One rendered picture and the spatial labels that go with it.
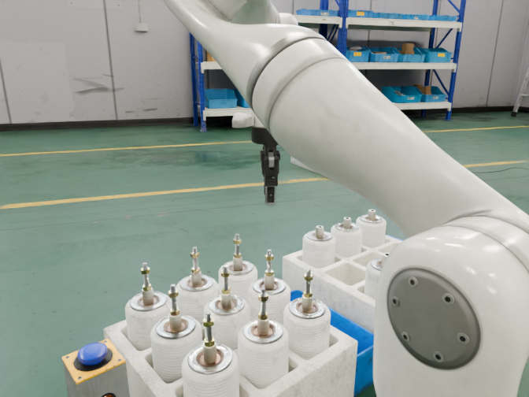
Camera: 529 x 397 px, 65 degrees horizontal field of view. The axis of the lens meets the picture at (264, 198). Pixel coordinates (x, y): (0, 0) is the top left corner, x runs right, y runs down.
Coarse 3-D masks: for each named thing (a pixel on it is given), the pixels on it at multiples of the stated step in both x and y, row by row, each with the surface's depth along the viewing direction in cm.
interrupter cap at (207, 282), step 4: (188, 276) 97; (204, 276) 97; (208, 276) 97; (184, 280) 95; (188, 280) 95; (204, 280) 95; (208, 280) 95; (212, 280) 95; (180, 284) 93; (184, 284) 93; (188, 284) 94; (204, 284) 93; (208, 284) 93; (212, 284) 93; (184, 288) 91; (188, 288) 92; (192, 288) 92; (196, 288) 92; (200, 288) 92; (204, 288) 91; (208, 288) 92
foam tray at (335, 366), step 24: (120, 336) 87; (336, 336) 87; (144, 360) 80; (288, 360) 81; (312, 360) 80; (336, 360) 82; (144, 384) 75; (168, 384) 74; (240, 384) 74; (288, 384) 74; (312, 384) 78; (336, 384) 84
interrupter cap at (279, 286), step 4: (256, 280) 95; (260, 280) 95; (276, 280) 95; (280, 280) 95; (256, 284) 93; (260, 284) 93; (276, 284) 94; (280, 284) 93; (284, 284) 93; (256, 288) 92; (260, 288) 92; (272, 288) 92; (276, 288) 92; (280, 288) 92; (284, 288) 91; (260, 292) 90; (268, 292) 90; (272, 292) 90; (276, 292) 90; (280, 292) 90
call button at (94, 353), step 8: (88, 344) 61; (96, 344) 61; (104, 344) 61; (80, 352) 60; (88, 352) 59; (96, 352) 59; (104, 352) 60; (80, 360) 59; (88, 360) 58; (96, 360) 59
